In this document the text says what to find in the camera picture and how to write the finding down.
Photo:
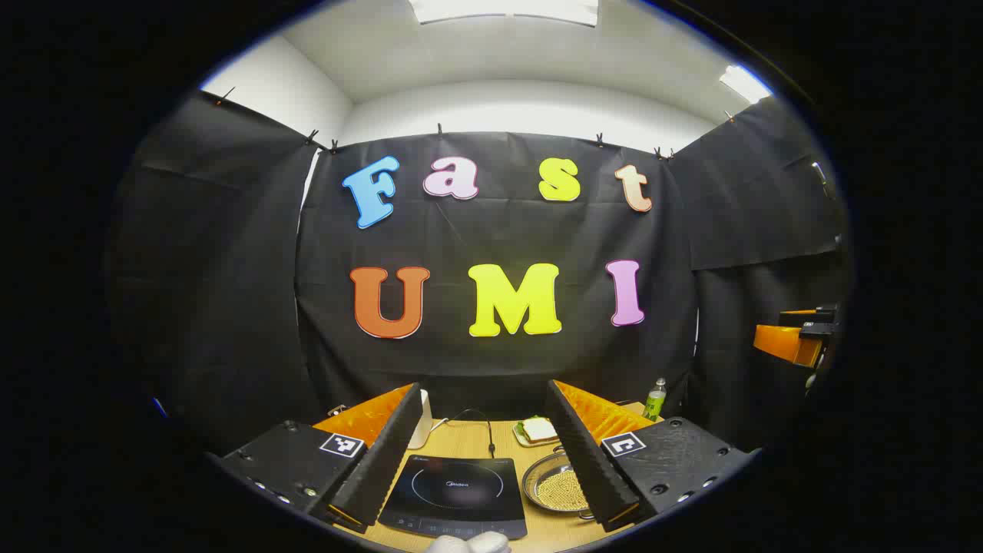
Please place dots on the small pale green plate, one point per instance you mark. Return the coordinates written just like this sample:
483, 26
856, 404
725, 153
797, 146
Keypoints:
526, 443

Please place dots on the stainless steel pot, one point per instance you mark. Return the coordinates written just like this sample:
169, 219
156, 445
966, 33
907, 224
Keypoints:
536, 470

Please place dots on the black induction cooktop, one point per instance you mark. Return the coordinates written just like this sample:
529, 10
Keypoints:
461, 499

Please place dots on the green drink bottle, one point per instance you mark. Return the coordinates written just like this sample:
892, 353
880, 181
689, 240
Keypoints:
654, 403

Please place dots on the white toaster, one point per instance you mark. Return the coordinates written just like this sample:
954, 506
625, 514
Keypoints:
421, 422

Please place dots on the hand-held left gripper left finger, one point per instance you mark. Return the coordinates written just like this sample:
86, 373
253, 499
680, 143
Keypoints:
384, 461

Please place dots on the ceiling light panel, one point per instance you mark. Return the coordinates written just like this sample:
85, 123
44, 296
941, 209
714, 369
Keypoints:
499, 9
743, 83

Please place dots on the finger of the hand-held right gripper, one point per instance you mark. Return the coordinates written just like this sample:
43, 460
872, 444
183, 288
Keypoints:
779, 342

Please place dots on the sandwich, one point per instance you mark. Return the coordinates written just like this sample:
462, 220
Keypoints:
539, 428

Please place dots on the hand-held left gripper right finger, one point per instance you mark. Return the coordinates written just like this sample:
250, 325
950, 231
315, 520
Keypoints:
587, 461

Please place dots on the pile of soybeans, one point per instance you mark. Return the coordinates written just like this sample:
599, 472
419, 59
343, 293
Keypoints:
561, 491

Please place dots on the black backdrop cloth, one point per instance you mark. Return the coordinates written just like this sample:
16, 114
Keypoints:
499, 230

